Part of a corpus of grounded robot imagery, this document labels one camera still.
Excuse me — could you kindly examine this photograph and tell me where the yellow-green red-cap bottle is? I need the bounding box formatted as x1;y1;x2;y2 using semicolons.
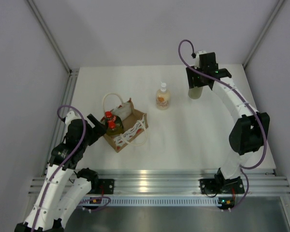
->
106;121;124;137

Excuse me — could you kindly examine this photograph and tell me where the white-lid frosted jar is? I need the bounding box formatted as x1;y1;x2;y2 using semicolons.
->
188;87;203;100

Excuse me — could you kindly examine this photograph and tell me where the jute watermelon canvas bag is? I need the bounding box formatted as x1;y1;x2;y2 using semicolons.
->
101;93;148;153

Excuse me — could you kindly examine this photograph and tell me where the pump soap bottle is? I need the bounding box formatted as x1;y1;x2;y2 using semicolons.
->
156;82;171;110

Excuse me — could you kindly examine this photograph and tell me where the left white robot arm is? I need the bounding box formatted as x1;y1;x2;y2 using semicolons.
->
15;111;106;232

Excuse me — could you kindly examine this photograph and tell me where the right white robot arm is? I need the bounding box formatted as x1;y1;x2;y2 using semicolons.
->
186;51;270;197

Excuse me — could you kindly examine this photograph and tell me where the dark green red-cap bottle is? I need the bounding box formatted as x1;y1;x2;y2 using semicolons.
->
104;111;117;124

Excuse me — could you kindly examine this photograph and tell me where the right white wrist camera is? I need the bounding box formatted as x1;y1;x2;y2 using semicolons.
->
191;50;207;70

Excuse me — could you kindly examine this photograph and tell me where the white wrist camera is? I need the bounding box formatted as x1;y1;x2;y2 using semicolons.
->
191;50;207;70
62;111;79;126

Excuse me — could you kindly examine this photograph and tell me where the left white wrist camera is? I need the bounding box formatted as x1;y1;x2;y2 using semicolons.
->
62;111;79;126

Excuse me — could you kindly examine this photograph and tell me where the left aluminium frame post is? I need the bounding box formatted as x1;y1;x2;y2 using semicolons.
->
25;0;79;98

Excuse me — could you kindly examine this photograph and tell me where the aluminium frame post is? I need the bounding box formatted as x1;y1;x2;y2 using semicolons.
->
242;0;286;70
25;0;79;98

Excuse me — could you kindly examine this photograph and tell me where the left black mount plate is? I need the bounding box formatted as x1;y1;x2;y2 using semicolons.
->
96;179;115;195

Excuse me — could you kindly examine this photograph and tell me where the black mount plate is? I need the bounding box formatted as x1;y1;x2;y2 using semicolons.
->
199;178;218;198
96;179;115;195

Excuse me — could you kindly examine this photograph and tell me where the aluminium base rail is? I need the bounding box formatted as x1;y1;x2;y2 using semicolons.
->
29;168;290;195

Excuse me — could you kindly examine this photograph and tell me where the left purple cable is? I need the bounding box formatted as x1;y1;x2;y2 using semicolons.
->
31;105;112;232

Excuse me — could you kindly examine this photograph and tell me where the slotted cable duct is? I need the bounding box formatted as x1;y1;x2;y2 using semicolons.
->
79;197;222;206

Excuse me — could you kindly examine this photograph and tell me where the right aluminium frame post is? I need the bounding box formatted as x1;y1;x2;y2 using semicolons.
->
242;0;286;70

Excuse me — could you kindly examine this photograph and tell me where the right black mount plate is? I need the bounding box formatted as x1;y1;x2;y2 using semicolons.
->
199;178;218;198

